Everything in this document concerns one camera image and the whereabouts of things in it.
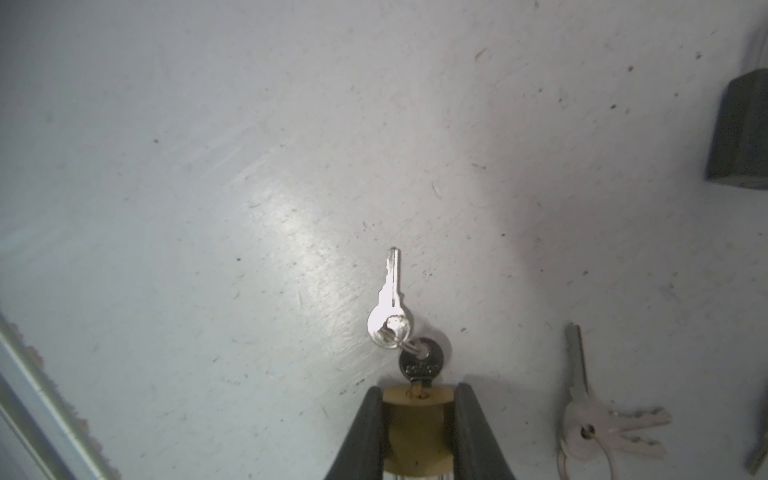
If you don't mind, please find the black padlock with keys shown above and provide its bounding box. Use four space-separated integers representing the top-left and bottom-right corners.
703 23 768 192

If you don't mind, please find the silver key pair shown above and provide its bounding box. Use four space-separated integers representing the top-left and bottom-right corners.
745 395 767 476

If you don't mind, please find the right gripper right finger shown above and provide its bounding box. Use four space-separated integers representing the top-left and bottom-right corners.
452 383 516 480

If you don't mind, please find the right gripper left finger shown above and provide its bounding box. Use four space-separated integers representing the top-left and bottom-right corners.
325 386 384 480

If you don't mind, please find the small brass padlock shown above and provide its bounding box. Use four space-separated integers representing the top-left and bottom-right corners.
366 247 454 479

